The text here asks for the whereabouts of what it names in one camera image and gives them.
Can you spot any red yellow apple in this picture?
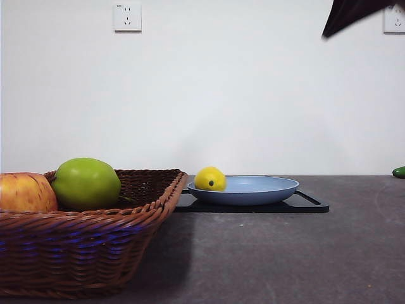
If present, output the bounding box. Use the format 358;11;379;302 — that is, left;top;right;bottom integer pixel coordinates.
0;172;59;213

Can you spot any yellow lemon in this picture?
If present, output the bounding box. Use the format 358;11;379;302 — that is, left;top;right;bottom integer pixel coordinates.
194;166;227;193

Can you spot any black flat tray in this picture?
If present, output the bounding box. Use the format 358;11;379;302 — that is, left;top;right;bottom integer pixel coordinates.
173;189;330;213

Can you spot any green apple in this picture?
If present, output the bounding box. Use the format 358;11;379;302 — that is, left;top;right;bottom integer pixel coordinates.
51;157;132;211

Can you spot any blue plate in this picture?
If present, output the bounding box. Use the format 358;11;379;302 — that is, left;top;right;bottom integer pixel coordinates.
187;175;299;206

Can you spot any brown wicker basket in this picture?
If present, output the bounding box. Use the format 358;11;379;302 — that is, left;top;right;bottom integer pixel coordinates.
0;168;189;299

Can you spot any white wall socket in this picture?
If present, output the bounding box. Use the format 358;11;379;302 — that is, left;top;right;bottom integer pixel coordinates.
383;4;405;35
113;3;142;33

